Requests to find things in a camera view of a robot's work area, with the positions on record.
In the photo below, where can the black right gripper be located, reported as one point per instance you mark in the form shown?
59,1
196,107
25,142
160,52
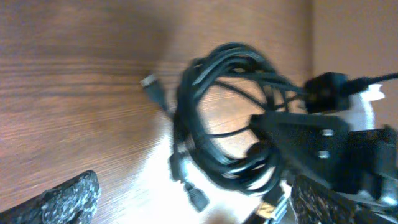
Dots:
361,165

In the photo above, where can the black speckled left gripper finger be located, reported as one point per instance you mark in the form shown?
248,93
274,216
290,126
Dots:
73,201

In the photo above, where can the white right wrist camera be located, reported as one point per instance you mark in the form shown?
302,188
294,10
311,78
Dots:
335,94

